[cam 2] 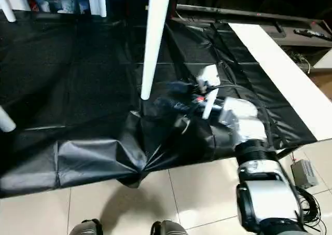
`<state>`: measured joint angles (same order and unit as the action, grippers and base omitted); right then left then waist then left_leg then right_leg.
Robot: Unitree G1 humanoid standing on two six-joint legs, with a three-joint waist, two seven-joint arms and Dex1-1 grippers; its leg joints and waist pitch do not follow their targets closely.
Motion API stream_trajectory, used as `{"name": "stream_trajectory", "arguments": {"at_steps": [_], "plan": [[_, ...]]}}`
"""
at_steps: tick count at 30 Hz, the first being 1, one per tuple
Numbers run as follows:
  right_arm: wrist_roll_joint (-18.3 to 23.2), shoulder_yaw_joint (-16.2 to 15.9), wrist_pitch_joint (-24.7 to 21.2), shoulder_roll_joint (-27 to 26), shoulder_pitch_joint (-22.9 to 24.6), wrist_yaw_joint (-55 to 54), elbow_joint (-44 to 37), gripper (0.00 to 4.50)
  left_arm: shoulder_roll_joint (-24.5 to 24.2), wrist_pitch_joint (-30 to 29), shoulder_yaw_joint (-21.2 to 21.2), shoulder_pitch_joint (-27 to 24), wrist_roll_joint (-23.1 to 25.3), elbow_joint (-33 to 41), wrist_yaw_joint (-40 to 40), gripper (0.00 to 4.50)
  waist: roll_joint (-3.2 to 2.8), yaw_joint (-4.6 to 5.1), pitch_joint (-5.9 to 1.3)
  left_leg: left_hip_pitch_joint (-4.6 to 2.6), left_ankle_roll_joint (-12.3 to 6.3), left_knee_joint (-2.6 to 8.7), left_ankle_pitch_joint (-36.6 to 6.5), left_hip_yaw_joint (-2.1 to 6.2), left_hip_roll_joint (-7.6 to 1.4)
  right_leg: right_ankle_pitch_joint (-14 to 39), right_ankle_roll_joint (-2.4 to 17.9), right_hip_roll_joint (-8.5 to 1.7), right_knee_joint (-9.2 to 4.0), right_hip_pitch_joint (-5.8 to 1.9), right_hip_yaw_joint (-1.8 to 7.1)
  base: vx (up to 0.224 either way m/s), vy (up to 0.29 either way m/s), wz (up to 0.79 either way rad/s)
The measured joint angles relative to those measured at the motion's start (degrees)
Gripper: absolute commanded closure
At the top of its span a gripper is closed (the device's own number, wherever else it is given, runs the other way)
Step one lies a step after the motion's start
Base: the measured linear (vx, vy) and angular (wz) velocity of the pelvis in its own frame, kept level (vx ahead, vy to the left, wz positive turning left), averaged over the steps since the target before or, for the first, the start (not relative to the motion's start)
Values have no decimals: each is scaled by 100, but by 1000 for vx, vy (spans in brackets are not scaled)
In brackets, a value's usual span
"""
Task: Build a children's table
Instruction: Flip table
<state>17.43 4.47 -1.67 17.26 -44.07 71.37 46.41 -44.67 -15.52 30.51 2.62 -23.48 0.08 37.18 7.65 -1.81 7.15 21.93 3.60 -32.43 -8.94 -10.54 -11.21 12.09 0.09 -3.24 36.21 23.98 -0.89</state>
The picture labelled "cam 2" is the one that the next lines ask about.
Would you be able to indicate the black mat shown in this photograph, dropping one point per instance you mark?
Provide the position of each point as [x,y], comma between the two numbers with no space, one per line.
[77,89]

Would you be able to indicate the black case with gold label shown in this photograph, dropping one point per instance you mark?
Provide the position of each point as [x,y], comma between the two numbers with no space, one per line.
[135,1]

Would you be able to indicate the black long device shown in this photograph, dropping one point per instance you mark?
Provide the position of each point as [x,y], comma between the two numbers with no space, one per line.
[311,33]

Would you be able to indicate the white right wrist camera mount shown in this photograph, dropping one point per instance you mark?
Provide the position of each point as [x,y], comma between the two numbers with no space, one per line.
[208,75]

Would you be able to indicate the red white small bottle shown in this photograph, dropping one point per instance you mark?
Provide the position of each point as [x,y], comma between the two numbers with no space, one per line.
[34,4]

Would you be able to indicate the white plastic table leg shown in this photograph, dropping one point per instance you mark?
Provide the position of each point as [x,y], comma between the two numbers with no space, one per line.
[5,122]
[155,38]
[97,1]
[7,6]

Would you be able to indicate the grey floor box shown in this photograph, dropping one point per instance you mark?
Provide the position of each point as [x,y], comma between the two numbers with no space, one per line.
[304,173]

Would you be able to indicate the white flat sheet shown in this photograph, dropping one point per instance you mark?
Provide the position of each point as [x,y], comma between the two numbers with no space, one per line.
[280,69]

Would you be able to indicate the black stand leg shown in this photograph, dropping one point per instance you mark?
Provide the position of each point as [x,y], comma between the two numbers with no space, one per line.
[286,152]

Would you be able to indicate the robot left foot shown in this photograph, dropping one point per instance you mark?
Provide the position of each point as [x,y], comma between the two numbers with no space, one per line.
[86,227]

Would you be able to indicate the black long bar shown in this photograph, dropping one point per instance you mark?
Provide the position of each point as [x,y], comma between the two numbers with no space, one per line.
[246,14]

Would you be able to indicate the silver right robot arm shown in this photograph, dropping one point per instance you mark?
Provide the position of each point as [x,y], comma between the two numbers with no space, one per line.
[249,131]

